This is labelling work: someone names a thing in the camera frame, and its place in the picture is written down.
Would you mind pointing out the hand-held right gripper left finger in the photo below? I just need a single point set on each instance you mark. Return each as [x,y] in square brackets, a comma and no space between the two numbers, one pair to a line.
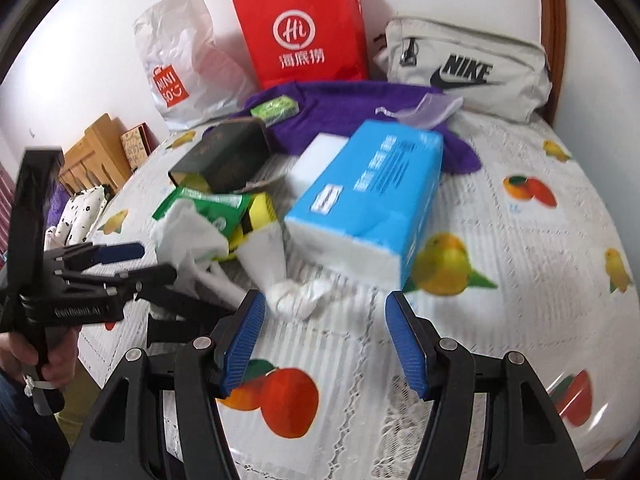
[245,340]

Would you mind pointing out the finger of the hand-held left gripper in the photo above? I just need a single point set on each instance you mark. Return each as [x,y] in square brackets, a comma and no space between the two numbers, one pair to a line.
[120,252]
[150,277]

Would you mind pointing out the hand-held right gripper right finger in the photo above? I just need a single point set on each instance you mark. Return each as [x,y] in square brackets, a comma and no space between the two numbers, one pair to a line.
[407,345]

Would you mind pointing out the white tissue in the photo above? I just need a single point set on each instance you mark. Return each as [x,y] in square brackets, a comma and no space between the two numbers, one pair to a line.
[185,235]

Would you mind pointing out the person's left hand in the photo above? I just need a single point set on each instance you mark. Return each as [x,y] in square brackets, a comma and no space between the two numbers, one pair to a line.
[60,360]

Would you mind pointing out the white black-dotted cloth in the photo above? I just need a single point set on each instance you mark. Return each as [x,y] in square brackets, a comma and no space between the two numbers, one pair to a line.
[80,215]

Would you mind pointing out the green tissue packet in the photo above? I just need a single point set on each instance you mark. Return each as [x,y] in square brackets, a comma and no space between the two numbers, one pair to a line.
[220,205]

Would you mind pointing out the framed patterned sign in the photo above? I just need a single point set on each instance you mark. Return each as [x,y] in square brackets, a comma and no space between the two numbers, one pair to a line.
[137,147]

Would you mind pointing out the fruit printed bedsheet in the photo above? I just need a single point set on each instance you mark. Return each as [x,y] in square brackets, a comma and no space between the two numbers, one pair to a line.
[500,260]

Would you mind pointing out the dark box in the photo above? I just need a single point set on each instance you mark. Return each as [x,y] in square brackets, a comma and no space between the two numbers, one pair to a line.
[225,160]

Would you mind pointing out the blue tissue pack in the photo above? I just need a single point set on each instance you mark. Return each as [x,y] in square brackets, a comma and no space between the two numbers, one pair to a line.
[370,185]

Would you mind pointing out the person's dark pants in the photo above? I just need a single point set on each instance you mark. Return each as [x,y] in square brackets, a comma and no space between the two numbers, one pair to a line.
[25,440]

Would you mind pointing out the small bright green packet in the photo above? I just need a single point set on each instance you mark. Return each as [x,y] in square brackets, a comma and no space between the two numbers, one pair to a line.
[274,107]

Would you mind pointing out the white plastic bag orange label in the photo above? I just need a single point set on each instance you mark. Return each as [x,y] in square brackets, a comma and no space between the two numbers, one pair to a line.
[175,35]

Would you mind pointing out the purple towel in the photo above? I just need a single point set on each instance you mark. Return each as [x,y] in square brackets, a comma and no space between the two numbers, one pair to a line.
[340,110]

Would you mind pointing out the red paper bag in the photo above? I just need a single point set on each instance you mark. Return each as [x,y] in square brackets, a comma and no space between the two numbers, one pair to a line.
[300,60]

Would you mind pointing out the grey waist bag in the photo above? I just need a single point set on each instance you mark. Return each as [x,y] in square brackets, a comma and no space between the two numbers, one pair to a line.
[425,60]

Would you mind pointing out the wooden headboard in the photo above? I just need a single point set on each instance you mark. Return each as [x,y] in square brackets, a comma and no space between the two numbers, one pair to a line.
[550,10]

